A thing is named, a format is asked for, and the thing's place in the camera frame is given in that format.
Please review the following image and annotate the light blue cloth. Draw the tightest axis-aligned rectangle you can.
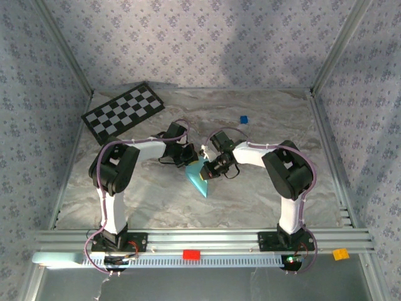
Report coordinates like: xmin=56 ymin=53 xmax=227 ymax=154
xmin=184 ymin=156 xmax=217 ymax=199

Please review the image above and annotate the black and white chessboard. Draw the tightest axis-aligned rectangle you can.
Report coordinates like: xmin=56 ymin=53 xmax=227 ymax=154
xmin=80 ymin=81 xmax=166 ymax=147

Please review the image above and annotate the orange toy brick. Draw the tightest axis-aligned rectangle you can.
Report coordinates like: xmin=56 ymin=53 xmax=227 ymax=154
xmin=331 ymin=248 xmax=350 ymax=261

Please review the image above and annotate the aluminium mounting rail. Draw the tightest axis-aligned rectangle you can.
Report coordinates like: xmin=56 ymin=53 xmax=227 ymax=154
xmin=34 ymin=228 xmax=376 ymax=255

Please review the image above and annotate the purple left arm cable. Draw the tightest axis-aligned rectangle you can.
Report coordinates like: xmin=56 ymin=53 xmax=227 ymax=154
xmin=83 ymin=118 xmax=191 ymax=278

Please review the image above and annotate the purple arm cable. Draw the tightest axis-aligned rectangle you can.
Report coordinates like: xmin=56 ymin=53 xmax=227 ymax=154
xmin=83 ymin=118 xmax=191 ymax=278
xmin=205 ymin=127 xmax=319 ymax=276

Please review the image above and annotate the white slotted cable duct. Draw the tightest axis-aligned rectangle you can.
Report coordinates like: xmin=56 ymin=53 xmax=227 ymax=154
xmin=81 ymin=253 xmax=284 ymax=269

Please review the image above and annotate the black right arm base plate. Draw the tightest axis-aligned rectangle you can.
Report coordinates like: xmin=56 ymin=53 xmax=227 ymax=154
xmin=257 ymin=231 xmax=316 ymax=252

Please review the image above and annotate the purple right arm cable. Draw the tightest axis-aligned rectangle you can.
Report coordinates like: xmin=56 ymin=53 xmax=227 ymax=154
xmin=205 ymin=127 xmax=319 ymax=276

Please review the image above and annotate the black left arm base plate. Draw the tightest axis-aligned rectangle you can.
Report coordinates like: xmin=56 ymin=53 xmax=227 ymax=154
xmin=90 ymin=232 xmax=148 ymax=253

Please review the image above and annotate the aluminium side rail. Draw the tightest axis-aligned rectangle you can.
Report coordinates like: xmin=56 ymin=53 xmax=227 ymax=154
xmin=48 ymin=92 xmax=95 ymax=230
xmin=308 ymin=89 xmax=358 ymax=229

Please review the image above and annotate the aluminium frame post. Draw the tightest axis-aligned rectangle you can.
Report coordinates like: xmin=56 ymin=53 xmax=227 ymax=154
xmin=309 ymin=0 xmax=375 ymax=97
xmin=31 ymin=0 xmax=95 ymax=97

